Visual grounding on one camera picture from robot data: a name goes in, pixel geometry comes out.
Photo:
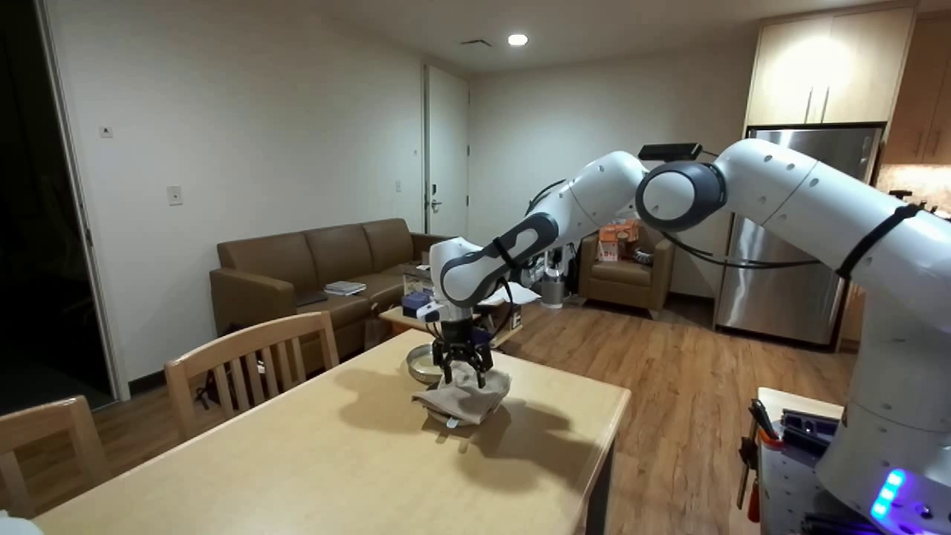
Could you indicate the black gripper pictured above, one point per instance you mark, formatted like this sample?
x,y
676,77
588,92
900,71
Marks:
x,y
464,352

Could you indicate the beige towel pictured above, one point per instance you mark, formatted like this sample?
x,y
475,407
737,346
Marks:
x,y
462,406

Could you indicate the white robot base blue light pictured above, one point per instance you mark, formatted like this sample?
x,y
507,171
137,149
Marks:
x,y
893,493

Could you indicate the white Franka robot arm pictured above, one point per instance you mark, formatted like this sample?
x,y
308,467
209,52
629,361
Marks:
x,y
790,187

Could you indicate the small blue object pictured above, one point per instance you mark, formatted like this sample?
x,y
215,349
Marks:
x,y
416,302

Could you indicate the white papers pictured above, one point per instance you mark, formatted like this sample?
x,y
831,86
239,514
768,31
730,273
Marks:
x,y
522,294

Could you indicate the small white canister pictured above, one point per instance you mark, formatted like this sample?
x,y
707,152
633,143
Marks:
x,y
554,291

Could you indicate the white cloth item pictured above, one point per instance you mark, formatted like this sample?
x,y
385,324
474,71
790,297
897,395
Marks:
x,y
345,290

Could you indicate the brown sofa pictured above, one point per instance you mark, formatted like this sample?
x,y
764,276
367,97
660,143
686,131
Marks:
x,y
299,257

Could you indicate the orange white box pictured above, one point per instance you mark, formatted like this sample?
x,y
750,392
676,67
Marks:
x,y
618,242

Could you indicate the light wooden chair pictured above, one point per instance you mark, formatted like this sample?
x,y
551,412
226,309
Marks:
x,y
48,419
247,343

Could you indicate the white door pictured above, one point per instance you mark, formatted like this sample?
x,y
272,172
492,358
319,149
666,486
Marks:
x,y
446,138

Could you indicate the orange black bar clamp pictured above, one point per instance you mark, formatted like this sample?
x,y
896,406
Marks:
x,y
762,419

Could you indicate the stainless steel fridge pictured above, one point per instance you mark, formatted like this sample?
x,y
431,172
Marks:
x,y
782,308

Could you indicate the round ceiling light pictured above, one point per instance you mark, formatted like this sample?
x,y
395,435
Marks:
x,y
517,40

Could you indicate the robot mounting stand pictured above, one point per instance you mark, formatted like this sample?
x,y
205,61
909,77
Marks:
x,y
790,486

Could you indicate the light kitchen cabinets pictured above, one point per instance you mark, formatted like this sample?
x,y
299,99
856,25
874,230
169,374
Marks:
x,y
820,68

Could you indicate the white plastic container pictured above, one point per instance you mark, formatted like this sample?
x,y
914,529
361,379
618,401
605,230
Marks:
x,y
15,525

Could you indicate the brown wooden cabinet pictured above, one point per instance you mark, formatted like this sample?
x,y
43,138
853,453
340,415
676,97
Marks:
x,y
924,91

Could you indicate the black stereo camera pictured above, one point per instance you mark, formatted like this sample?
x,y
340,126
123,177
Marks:
x,y
670,149

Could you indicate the black metal bracket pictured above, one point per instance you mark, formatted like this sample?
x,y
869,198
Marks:
x,y
805,432

